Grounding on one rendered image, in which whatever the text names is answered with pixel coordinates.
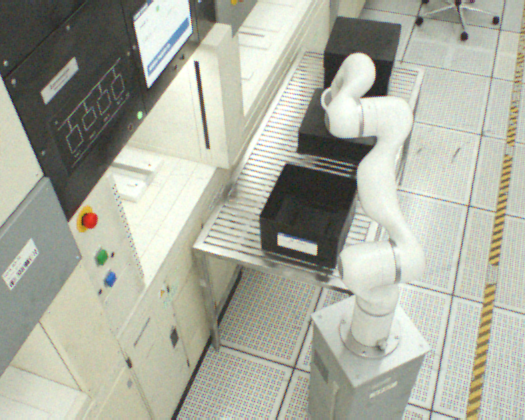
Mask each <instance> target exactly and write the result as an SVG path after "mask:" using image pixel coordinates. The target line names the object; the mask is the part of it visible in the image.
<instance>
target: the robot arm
mask: <svg viewBox="0 0 525 420"><path fill-rule="evenodd" d="M374 79H375V68H374V65H373V63H372V60H371V59H370V58H369V57H368V56H366V54H363V53H354V54H352V55H350V56H349V57H347V58H346V59H345V61H344V62H343V64H342V65H341V66H340V70H339V71H338V72H337V74H336V76H335V78H334V79H333V83H332V85H331V88H328V89H327V90H326V91H324V93H323V94H322V96H321V104H322V106H323V108H324V109H325V110H326V114H325V124H326V127H327V130H328V131H329V132H330V133H331V134H332V135H333V136H336V137H340V138H353V137H370V136H375V137H377V143H376V145H375V146H374V148H373V150H371V151H370V152H369V153H368V154H367V156H365V157H364V158H363V160H362V161H361V162H360V164H359V167H358V169H357V186H358V193H359V198H360V205H361V207H362V209H363V210H364V212H365V213H366V215H367V216H368V217H369V218H371V219H372V220H374V222H376V223H379V224H380V225H381V226H383V227H384V228H385V229H387V232H388V235H389V239H388V240H382V241H375V242H367V243H355V244H352V245H350V246H347V247H346V248H345V249H343V250H342V251H341V254H340V255H339V257H338V259H337V268H338V271H339V275H340V279H341V281H342V282H343V283H344V284H345V286H346V287H347V289H349V290H350V291H352V292H353V293H354V294H355V295H356V296H355V302H354V307H353V308H352V309H349V310H347V312H346V313H345V315H343V317H342V319H341V321H340V337H341V340H342V342H343V343H344V344H345V346H346V347H347V348H348V349H349V350H350V351H351V352H353V354H355V355H359V356H361V357H364V358H368V359H378V358H382V357H384V356H386V355H388V354H391V353H392V351H393V350H394V349H395V348H397V346H398V344H399V339H400V327H399V322H398V321H397V319H396V318H395V317H394V313H395V309H396V306H397V303H398V299H399V287H398V285H397V284H399V283H406V282H413V281H415V280H417V279H419V277H421V276H422V275H423V274H424V273H425V270H426V255H425V252H424V250H423V248H422V246H421V244H420V243H419V241H418V239H417V238H416V236H414V234H413V231H412V230H411V229H410V228H409V226H408V225H407V223H406V220H405V219H404V217H403V215H402V213H401V211H400V206H399V203H398V198H397V192H396V184H395V175H394V161H395V157H396V155H397V153H398V151H399V148H400V146H401V145H402V144H403V142H404V141H405V140H406V137H407V136H408V135H409V133H410V131H411V130H412V123H413V116H412V108H411V107H410V105H408V103H407V102H406V101H405V100H404V99H402V98H398V97H378V98H370V97H368V98H360V97H362V96H363V95H364V94H365V93H366V91H368V90H369V89H370V88H371V86H372V85H373V82H374Z"/></svg>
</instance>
